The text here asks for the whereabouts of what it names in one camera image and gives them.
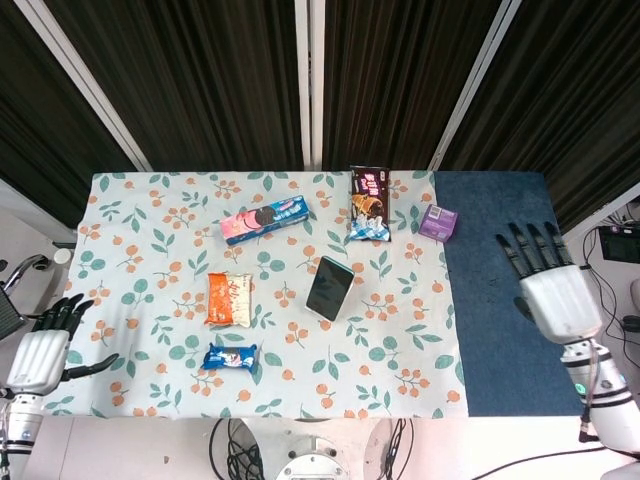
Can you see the small purple box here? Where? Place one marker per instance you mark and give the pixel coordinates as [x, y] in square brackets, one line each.
[437, 222]

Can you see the pink blue cookie box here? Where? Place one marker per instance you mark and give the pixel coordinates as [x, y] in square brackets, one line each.
[265, 219]

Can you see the black smartphone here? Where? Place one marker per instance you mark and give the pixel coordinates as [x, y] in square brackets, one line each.
[330, 287]

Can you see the dark pleated curtain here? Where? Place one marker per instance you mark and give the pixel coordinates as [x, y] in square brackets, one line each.
[210, 75]

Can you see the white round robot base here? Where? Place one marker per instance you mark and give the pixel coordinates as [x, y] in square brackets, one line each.
[311, 465]

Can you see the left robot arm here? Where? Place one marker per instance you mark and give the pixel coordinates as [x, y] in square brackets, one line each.
[20, 425]

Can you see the white round cap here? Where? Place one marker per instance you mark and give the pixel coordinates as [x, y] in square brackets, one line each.
[62, 256]

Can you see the orange white snack bag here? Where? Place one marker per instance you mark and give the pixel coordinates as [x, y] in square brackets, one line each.
[227, 300]

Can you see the black mesh panel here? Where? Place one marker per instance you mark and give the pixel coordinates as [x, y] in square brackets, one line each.
[7, 312]

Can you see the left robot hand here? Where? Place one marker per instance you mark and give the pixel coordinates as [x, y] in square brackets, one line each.
[40, 357]

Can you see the floral tablecloth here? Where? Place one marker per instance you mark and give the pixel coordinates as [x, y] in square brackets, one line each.
[150, 250]

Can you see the blue felt mat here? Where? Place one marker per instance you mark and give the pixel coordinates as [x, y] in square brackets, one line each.
[490, 300]

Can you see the blue cookie packet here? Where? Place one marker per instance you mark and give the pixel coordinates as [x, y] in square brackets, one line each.
[230, 357]

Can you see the brown chocolate snack bag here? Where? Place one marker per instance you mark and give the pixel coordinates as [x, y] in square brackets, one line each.
[369, 205]

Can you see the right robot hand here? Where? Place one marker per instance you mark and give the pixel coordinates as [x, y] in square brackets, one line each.
[560, 300]

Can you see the black monitor device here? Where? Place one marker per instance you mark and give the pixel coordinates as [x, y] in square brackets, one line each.
[620, 245]

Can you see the white frame post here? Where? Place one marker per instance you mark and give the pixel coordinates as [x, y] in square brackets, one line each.
[310, 85]
[475, 80]
[80, 80]

